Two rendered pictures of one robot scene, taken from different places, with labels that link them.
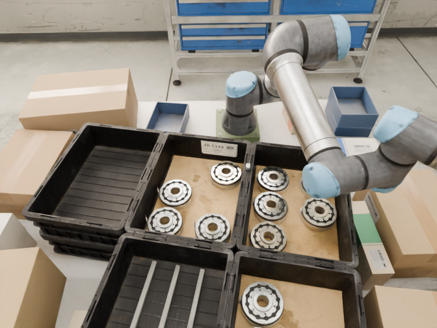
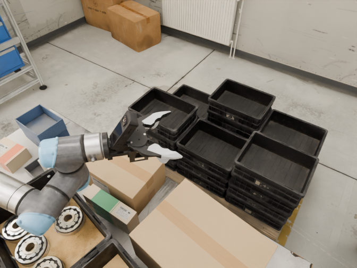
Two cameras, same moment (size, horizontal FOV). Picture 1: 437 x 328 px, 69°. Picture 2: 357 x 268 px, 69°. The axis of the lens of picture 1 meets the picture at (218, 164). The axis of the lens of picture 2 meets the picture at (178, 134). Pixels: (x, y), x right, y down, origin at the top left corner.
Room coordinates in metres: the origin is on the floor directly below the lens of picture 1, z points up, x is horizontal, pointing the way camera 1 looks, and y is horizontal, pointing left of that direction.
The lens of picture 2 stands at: (-0.04, -0.17, 1.78)
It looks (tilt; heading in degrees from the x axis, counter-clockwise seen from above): 47 degrees down; 304
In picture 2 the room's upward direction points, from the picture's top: straight up
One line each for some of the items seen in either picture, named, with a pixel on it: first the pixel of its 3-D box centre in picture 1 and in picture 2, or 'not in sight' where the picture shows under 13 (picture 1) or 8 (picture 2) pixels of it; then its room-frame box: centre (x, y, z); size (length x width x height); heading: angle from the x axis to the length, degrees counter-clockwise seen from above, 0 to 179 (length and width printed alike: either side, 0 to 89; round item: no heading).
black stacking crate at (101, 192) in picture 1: (106, 181); not in sight; (0.66, 0.37, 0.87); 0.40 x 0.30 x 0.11; 169
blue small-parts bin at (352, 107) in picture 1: (351, 106); (41, 123); (1.10, -0.58, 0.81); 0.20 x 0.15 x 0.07; 178
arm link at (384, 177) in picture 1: (381, 168); (70, 176); (0.44, -0.35, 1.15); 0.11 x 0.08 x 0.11; 103
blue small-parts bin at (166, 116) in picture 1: (168, 122); not in sight; (1.11, 0.22, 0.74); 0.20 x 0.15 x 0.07; 172
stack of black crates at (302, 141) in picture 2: not in sight; (285, 147); (-0.01, -1.63, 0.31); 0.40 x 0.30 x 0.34; 179
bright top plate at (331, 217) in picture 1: (319, 211); (68, 218); (0.53, -0.30, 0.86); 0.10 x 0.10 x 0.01
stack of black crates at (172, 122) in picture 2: not in sight; (164, 130); (0.79, -1.24, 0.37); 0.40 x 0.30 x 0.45; 179
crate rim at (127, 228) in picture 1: (195, 183); not in sight; (0.60, 0.07, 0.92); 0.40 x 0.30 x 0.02; 169
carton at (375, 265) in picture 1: (365, 239); (110, 206); (0.48, -0.44, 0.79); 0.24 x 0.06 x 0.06; 1
